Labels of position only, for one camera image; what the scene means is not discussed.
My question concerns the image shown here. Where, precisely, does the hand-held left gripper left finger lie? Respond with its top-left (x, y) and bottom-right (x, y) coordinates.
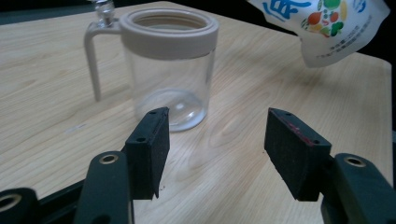
top-left (123, 106), bottom-right (172, 201)

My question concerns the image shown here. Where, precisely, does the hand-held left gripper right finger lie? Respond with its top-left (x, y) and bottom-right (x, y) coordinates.
top-left (263, 107), bottom-right (332, 203)

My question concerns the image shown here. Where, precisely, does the clear cup with handle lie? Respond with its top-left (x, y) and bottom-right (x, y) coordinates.
top-left (82, 0), bottom-right (220, 133)

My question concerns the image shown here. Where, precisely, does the white blue stand-up pouch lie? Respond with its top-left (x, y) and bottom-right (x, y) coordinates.
top-left (247, 0), bottom-right (391, 69)

